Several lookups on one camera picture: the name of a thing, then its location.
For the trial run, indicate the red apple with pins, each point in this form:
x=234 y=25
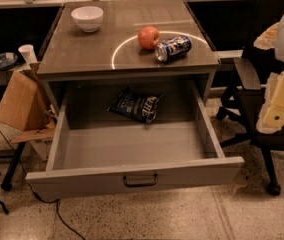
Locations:
x=148 y=37

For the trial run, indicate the white paper cup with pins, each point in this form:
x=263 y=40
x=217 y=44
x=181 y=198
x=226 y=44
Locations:
x=27 y=52

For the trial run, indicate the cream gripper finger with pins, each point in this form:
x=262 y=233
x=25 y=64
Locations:
x=267 y=39

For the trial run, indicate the blue chip bag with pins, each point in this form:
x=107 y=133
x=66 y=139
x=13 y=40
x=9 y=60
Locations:
x=142 y=108

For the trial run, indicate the black office chair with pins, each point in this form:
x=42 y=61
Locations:
x=244 y=94

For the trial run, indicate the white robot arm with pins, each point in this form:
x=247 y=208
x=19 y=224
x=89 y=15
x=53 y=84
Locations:
x=279 y=42

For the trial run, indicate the grey cabinet counter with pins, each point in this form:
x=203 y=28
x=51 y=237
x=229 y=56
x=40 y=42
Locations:
x=113 y=50

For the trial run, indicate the dark blue plate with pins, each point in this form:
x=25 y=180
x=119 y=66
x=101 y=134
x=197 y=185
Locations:
x=7 y=60

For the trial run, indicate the grey open drawer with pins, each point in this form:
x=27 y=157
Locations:
x=93 y=149

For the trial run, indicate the black drawer handle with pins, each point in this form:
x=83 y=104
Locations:
x=140 y=181

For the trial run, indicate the brown cardboard box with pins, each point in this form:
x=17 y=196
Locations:
x=24 y=106

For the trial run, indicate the black table leg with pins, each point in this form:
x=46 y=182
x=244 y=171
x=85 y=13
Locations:
x=6 y=183

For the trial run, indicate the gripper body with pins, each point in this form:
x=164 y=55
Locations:
x=271 y=118

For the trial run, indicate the blue soda can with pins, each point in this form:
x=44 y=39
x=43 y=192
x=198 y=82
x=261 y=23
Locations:
x=173 y=48

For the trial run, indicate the white bowl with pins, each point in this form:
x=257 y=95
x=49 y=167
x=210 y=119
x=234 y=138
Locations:
x=88 y=18

